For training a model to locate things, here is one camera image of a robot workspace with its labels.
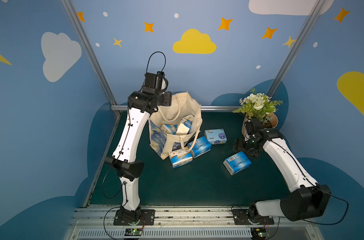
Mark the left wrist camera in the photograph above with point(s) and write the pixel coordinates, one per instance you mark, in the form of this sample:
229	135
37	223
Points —
162	82

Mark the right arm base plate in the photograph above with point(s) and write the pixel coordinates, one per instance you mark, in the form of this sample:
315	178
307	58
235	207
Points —
241	217

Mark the aluminium front rail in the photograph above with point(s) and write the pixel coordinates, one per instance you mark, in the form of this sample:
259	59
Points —
182	223

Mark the light blue tissue box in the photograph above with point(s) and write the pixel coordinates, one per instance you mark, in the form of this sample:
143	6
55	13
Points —
216	136

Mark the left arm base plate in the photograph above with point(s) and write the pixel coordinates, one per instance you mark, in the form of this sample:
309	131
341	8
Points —
146	216

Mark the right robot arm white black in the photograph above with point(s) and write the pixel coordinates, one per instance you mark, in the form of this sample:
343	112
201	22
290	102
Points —
307	199

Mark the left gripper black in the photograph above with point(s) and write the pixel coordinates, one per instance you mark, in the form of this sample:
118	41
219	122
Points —
165	99

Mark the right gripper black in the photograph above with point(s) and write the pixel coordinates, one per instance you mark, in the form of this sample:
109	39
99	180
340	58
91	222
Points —
242	145

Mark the right controller board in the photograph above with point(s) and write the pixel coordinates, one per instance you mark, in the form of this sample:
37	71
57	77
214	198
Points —
258	234

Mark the floral tissue pack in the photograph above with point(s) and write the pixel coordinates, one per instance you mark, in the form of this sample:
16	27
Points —
182	129
169	129
179	158

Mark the controller board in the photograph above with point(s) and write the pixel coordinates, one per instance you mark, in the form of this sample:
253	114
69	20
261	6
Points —
258	234
133	232

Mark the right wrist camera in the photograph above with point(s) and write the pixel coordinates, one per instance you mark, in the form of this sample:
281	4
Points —
252	126

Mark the aluminium frame post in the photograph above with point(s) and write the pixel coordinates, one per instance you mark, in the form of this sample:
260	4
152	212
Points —
305	30
77	25

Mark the rear aluminium frame bar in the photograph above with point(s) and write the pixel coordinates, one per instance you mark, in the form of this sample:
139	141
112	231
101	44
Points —
204	108

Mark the left aluminium frame post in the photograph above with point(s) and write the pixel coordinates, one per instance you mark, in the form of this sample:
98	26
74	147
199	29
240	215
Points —
77	25

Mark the left controller board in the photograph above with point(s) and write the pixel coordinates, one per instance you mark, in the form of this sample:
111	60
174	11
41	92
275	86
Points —
133	232

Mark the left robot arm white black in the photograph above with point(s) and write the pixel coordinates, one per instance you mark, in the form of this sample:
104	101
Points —
141	104

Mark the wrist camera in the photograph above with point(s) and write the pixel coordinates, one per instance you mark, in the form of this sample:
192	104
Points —
252	126
162	82

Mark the blue tissue pack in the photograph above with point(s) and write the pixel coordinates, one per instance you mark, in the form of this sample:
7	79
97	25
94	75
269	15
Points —
236	163
188	120
201	146

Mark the right aluminium frame post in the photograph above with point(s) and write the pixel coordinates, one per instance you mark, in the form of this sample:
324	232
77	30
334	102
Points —
305	30

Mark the pink pot with flowers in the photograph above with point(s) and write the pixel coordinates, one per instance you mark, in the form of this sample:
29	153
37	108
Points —
259	106

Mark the cream canvas tote bag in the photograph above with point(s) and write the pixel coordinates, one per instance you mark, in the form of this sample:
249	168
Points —
182	105

